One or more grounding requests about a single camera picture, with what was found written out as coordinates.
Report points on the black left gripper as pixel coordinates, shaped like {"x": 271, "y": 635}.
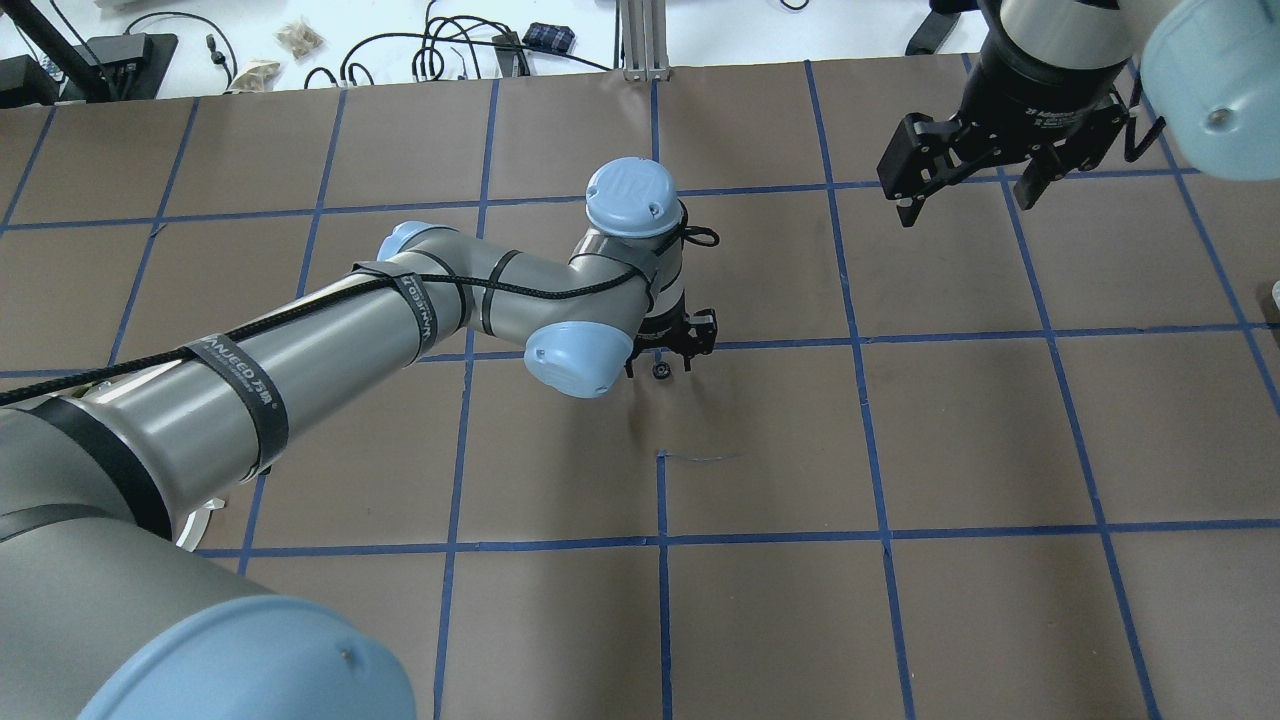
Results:
{"x": 662, "y": 329}

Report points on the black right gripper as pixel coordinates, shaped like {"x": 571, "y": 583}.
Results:
{"x": 1030, "y": 88}

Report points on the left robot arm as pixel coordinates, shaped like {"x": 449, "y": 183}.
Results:
{"x": 105, "y": 616}

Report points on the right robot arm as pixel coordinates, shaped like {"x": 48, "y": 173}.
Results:
{"x": 1203, "y": 71}

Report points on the black power adapter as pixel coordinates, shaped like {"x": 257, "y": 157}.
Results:
{"x": 931, "y": 34}

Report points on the blue checkered pouch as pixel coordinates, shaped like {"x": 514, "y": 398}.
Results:
{"x": 549, "y": 38}

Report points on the brown packet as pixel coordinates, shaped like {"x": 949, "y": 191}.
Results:
{"x": 256, "y": 77}
{"x": 299, "y": 38}

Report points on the white curved plastic clip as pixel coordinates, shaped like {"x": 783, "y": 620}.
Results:
{"x": 192, "y": 533}

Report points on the aluminium frame post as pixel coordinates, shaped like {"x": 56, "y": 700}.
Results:
{"x": 643, "y": 40}

